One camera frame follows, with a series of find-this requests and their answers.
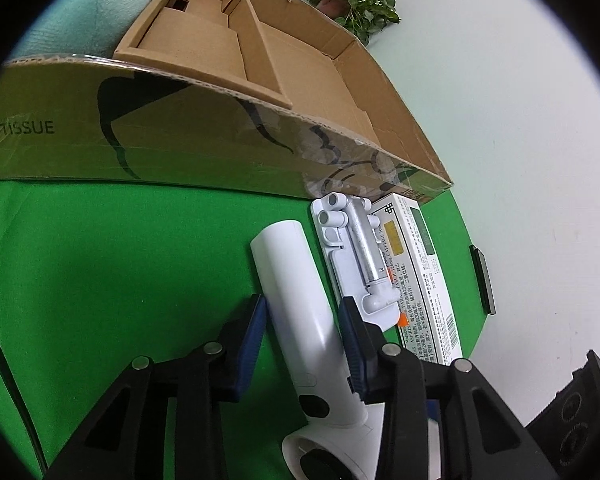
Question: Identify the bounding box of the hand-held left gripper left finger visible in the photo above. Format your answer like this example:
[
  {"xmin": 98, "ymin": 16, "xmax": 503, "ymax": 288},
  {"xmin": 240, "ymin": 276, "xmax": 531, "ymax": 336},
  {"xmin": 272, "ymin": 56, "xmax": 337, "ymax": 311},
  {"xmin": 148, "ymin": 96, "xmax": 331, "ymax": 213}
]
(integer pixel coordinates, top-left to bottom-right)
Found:
[{"xmin": 45, "ymin": 294, "xmax": 269, "ymax": 480}]

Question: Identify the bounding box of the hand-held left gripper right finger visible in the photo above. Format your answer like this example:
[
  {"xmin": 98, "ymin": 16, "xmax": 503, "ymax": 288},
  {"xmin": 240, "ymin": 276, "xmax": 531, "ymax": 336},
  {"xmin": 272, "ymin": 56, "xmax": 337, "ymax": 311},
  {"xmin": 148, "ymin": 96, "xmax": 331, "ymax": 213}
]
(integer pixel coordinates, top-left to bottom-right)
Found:
[{"xmin": 337, "ymin": 296, "xmax": 561, "ymax": 480}]

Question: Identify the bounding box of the white hair dryer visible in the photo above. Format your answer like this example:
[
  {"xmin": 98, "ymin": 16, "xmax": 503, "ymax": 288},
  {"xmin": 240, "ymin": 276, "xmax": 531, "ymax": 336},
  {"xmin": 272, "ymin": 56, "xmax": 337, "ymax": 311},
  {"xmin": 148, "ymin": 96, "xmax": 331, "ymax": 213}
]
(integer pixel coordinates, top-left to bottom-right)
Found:
[{"xmin": 250, "ymin": 220, "xmax": 386, "ymax": 480}]

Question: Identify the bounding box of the white folding phone stand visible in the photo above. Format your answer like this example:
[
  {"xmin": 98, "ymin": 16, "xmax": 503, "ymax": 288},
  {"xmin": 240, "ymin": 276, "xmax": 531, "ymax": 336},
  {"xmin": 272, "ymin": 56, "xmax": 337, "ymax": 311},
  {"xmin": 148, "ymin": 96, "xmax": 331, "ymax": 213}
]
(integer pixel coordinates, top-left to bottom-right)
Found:
[{"xmin": 310, "ymin": 192, "xmax": 401, "ymax": 331}]

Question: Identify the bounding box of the white medicine box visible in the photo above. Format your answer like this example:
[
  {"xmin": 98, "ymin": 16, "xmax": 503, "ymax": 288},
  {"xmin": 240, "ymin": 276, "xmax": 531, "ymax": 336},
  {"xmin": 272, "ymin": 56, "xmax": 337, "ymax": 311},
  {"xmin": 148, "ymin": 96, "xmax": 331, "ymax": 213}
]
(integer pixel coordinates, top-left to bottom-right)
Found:
[{"xmin": 367, "ymin": 192, "xmax": 463, "ymax": 366}]

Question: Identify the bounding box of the large cardboard box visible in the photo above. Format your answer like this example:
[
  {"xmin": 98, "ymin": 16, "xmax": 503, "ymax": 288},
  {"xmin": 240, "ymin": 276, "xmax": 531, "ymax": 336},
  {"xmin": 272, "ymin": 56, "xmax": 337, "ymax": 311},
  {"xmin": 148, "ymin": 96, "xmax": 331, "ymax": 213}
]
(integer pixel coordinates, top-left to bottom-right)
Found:
[{"xmin": 0, "ymin": 0, "xmax": 453, "ymax": 206}]

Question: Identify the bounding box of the long brown cardboard box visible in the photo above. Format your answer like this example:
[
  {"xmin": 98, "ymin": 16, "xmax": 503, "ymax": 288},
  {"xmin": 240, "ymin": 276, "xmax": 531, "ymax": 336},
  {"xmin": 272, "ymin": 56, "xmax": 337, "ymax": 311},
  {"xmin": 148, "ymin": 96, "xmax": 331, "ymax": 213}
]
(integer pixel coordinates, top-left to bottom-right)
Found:
[{"xmin": 112, "ymin": 0, "xmax": 293, "ymax": 108}]

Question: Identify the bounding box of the pig plush toy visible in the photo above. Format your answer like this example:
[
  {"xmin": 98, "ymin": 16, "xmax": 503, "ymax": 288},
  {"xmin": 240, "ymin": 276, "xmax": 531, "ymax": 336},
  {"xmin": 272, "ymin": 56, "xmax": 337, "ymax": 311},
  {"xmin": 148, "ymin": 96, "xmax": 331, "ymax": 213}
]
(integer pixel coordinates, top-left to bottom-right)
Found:
[{"xmin": 10, "ymin": 0, "xmax": 173, "ymax": 61}]

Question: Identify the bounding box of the black phone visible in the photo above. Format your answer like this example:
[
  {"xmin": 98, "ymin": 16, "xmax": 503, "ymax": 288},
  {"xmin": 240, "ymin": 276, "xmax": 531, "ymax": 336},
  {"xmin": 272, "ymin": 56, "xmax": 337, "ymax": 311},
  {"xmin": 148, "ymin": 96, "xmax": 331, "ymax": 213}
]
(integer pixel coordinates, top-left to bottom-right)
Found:
[{"xmin": 469, "ymin": 245, "xmax": 497, "ymax": 316}]

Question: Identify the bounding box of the green tablecloth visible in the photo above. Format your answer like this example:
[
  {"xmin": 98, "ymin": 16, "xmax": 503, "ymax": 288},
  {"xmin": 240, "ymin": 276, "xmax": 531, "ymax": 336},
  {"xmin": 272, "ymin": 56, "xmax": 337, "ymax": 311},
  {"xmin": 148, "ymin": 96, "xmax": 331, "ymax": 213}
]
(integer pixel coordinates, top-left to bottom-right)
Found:
[{"xmin": 0, "ymin": 180, "xmax": 496, "ymax": 480}]

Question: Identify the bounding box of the potted plant in brown pot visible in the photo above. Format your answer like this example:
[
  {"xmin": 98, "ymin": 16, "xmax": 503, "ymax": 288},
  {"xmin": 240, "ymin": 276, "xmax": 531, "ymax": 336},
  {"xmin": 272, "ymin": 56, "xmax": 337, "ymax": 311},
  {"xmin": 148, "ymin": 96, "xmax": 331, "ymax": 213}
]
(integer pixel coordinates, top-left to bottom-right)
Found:
[{"xmin": 304, "ymin": 0, "xmax": 401, "ymax": 46}]

